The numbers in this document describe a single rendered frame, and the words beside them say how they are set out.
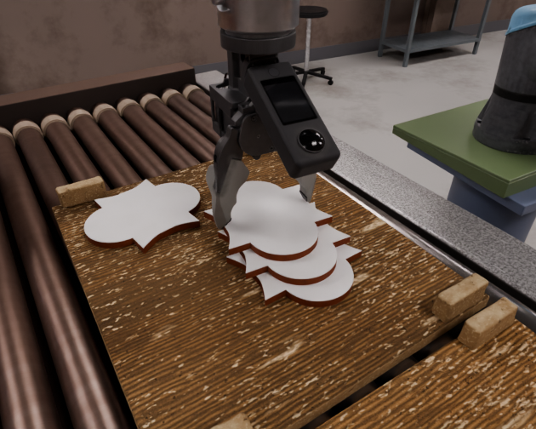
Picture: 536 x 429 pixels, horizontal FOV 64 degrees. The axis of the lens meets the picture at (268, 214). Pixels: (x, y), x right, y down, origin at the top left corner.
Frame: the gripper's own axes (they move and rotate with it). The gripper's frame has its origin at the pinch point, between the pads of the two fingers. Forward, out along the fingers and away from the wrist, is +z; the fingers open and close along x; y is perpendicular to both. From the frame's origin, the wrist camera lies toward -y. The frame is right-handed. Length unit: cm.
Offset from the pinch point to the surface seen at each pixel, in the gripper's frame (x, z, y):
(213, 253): 7.1, 2.9, -0.4
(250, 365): 9.6, 2.9, -15.6
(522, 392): -9.4, 2.9, -28.0
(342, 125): -152, 96, 187
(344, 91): -191, 95, 240
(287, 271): 2.0, 0.9, -8.6
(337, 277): -2.6, 1.9, -10.9
